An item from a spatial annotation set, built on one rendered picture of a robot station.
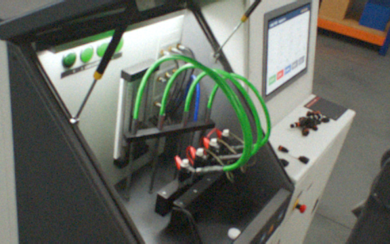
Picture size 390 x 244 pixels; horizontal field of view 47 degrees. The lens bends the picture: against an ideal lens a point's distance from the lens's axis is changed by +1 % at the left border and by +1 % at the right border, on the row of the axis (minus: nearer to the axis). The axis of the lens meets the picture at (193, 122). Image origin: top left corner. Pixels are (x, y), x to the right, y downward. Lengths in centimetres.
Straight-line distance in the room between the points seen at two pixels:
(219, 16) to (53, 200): 79
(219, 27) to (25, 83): 71
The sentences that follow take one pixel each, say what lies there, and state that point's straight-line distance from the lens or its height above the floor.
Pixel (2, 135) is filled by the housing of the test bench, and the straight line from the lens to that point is 127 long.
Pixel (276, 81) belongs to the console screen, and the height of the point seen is 117.
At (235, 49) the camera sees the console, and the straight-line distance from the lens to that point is 151.
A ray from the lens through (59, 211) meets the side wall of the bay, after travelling 121.
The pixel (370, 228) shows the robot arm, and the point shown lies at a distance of 67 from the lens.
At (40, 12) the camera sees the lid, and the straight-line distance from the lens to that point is 94.
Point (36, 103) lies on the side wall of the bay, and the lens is 108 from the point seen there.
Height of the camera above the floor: 188
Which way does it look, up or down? 31 degrees down
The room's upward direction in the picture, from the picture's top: 11 degrees clockwise
